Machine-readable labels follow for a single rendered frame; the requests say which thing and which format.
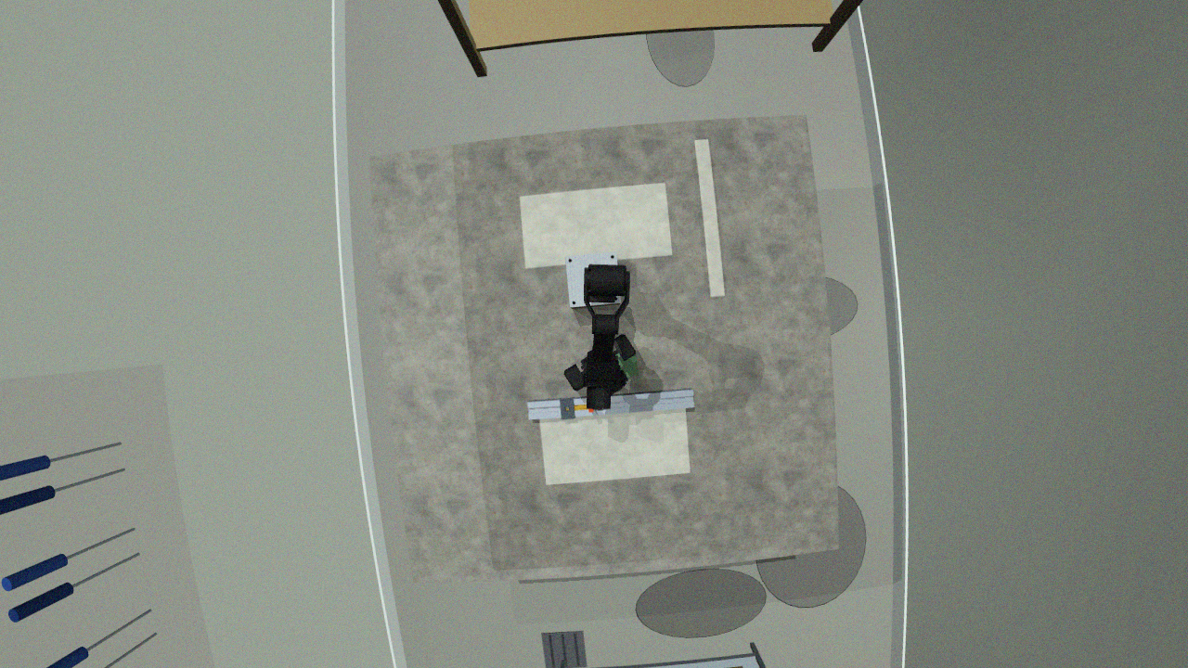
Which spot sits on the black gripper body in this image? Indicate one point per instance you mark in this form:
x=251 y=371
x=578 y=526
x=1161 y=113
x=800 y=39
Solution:
x=623 y=347

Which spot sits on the grey aluminum rail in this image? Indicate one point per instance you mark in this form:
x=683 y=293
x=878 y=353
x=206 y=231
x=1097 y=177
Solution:
x=620 y=404

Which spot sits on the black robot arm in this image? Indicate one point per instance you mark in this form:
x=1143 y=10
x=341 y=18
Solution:
x=602 y=374

